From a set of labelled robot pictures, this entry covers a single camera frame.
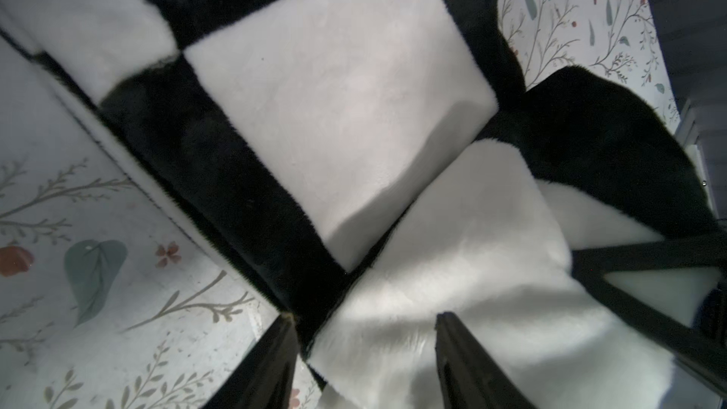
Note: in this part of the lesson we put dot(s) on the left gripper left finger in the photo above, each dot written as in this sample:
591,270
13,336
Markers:
264,378

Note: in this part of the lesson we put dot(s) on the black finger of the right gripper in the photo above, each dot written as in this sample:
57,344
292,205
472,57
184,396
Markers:
699,356

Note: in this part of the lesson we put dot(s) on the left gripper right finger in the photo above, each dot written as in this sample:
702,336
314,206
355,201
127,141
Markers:
468,376

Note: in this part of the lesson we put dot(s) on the black white checkered pillowcase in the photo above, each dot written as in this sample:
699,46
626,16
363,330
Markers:
369,182

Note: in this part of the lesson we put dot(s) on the floral patterned table mat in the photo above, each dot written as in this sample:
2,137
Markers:
113,295

